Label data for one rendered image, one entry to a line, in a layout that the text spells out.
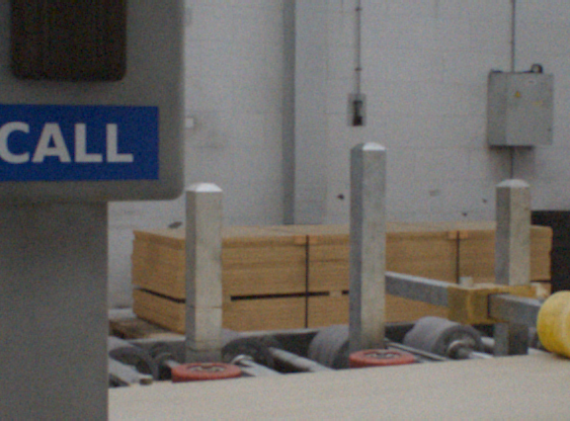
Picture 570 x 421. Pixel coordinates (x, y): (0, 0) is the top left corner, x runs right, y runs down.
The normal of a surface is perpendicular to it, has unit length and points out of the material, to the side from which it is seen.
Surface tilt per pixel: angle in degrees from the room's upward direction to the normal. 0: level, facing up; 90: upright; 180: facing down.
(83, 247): 90
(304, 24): 90
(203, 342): 90
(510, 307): 90
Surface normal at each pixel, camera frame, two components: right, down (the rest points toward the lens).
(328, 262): 0.44, 0.05
